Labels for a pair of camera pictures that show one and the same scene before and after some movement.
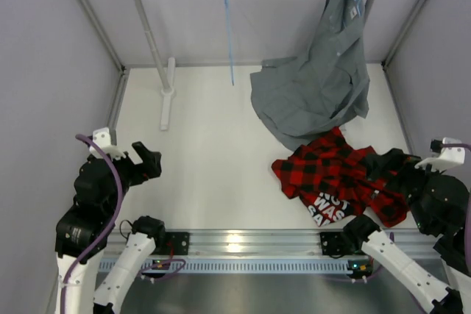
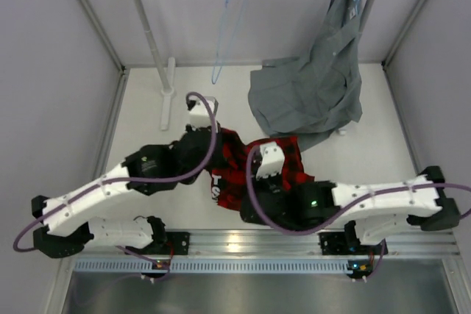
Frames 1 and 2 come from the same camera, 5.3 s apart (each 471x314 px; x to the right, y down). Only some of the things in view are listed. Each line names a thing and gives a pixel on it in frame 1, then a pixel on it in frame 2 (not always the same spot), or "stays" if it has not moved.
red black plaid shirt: [330, 179] to [235, 166]
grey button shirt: [298, 99] stays
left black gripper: [149, 168] to [219, 155]
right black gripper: [404, 164] to [260, 182]
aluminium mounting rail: [276, 245] stays
